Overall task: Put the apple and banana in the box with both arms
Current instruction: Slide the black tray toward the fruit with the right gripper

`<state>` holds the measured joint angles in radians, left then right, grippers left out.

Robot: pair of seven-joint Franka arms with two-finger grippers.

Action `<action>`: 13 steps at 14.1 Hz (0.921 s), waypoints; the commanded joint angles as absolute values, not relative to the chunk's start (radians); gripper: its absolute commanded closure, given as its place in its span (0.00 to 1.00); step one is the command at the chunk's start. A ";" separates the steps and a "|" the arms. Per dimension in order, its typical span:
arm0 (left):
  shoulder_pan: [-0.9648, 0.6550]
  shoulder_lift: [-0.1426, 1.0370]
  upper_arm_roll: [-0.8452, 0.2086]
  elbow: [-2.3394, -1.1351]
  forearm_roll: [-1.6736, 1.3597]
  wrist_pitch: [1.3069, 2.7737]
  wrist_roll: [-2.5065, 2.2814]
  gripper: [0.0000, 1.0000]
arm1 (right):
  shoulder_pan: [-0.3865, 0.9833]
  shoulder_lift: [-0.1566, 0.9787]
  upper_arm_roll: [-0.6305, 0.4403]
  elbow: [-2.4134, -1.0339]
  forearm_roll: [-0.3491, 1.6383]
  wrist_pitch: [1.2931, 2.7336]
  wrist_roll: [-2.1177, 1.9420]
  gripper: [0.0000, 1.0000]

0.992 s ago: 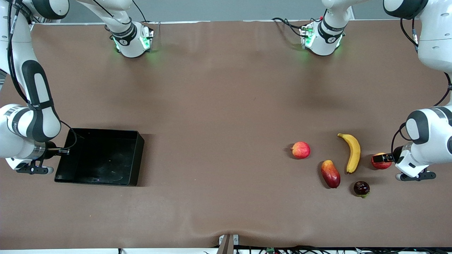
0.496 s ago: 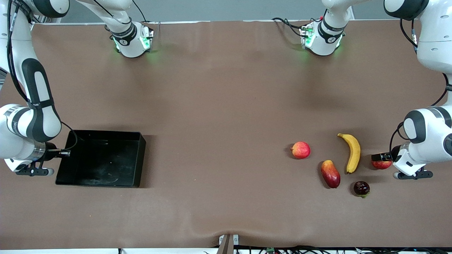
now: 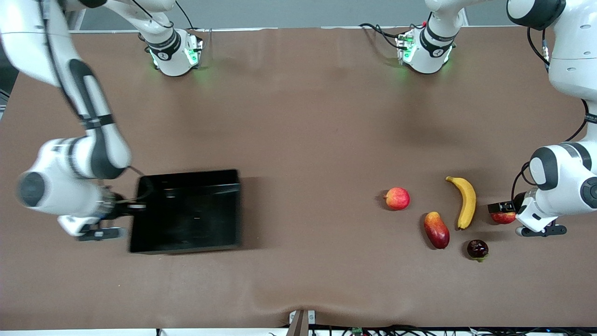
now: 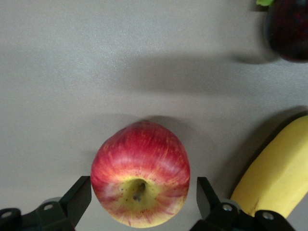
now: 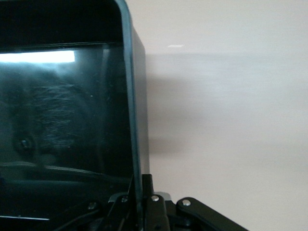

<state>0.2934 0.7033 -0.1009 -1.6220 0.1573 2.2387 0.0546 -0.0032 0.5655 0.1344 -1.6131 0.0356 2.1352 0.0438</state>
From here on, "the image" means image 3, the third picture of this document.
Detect yellow banana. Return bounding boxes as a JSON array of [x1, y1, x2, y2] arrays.
[[445, 176, 477, 230]]

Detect black plastic box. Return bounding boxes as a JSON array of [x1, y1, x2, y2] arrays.
[[129, 169, 242, 255]]

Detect pinkish red apple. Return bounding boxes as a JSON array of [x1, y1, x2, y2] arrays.
[[384, 187, 411, 211]]

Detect red yellow mango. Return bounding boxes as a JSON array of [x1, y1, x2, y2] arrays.
[[423, 211, 450, 250]]

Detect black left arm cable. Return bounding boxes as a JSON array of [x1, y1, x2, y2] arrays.
[[511, 26, 597, 203]]

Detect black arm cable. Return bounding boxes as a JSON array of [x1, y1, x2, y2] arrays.
[[40, 0, 154, 206], [511, 26, 597, 203]]

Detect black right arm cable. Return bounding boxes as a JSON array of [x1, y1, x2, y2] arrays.
[[40, 0, 154, 206]]

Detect black right base cable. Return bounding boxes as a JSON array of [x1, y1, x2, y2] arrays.
[[174, 0, 206, 52]]

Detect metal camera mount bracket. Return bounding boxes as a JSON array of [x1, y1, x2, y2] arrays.
[[288, 309, 316, 336]]

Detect black left base cables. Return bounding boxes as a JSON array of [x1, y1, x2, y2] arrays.
[[358, 22, 426, 51]]

